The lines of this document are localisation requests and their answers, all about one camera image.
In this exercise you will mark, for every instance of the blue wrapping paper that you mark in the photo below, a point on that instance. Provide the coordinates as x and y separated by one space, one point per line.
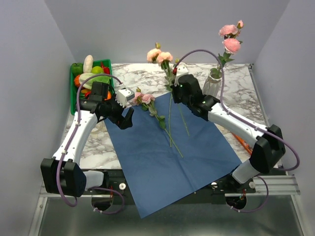
162 168

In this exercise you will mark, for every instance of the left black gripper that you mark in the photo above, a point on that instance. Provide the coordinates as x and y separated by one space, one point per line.
126 122

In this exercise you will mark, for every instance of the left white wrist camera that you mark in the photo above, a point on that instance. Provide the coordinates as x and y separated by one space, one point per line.
123 96

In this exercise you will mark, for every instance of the pink flower stem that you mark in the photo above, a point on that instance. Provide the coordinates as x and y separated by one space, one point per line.
147 103
231 44
163 59

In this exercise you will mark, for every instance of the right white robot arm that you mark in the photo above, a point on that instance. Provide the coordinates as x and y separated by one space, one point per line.
267 147

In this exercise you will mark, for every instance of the orange fruit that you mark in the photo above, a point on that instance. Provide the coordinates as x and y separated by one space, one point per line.
109 96

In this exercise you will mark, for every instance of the orange snack packet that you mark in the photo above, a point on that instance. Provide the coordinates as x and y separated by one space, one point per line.
243 143

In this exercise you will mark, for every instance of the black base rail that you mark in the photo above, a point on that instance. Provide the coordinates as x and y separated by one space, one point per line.
115 179

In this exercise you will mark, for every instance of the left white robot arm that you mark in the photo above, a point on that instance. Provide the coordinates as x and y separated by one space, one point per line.
62 172

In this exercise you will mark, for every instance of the white radish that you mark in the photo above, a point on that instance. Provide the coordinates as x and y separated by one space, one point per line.
88 64

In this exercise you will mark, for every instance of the orange tangerine at left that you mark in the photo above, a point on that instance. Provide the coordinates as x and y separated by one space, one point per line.
77 81

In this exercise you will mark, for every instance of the green lettuce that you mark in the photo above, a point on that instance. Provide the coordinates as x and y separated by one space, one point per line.
89 83

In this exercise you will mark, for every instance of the white ceramic vase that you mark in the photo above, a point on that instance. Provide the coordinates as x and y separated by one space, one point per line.
212 85

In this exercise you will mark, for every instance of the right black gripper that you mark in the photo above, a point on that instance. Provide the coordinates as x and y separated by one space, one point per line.
175 99

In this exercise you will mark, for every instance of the lime green fruit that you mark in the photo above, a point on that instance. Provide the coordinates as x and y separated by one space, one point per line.
97 70

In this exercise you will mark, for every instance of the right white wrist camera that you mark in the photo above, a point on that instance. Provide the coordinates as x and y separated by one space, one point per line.
181 70

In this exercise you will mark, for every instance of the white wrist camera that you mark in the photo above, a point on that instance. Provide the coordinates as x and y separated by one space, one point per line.
123 96
181 70

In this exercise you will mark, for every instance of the green plastic basket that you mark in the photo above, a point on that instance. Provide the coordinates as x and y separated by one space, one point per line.
74 90

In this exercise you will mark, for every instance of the cream ribbon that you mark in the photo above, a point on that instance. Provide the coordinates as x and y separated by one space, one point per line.
99 128

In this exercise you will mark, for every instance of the red chili pepper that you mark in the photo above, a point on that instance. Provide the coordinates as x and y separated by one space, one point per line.
106 70

